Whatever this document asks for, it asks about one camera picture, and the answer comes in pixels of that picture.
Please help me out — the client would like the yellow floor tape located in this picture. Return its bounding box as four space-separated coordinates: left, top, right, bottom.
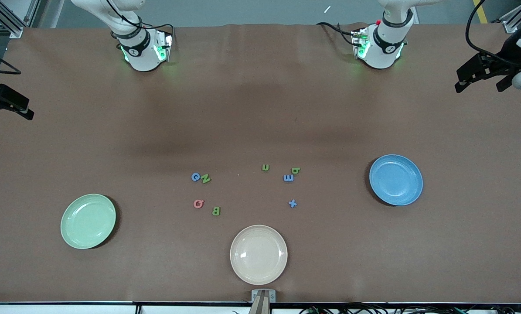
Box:
473 0 490 24

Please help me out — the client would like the blue plate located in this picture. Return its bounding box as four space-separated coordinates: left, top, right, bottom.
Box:
369 154 424 206

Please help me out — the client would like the green plate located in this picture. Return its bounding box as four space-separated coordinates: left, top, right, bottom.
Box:
60 194 117 250

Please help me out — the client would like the brown table cover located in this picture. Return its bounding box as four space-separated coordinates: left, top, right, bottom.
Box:
0 23 521 304

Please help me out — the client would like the beige plate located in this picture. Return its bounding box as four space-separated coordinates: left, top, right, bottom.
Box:
230 225 288 286

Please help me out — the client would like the aluminium frame profile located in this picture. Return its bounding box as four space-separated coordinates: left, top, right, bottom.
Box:
0 0 25 39
500 0 521 33

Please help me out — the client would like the black left arm base cable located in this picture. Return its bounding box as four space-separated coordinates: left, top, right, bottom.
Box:
316 22 361 46

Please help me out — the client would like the black arm base cable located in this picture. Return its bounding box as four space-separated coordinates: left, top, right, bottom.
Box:
140 23 175 48
316 22 361 46

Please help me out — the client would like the black right arm base cable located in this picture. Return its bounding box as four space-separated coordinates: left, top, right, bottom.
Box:
140 23 175 48

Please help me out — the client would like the white table edge rail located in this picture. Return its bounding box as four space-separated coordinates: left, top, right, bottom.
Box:
0 302 521 314

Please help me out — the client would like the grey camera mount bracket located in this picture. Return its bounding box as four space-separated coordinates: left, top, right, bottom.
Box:
251 289 276 314

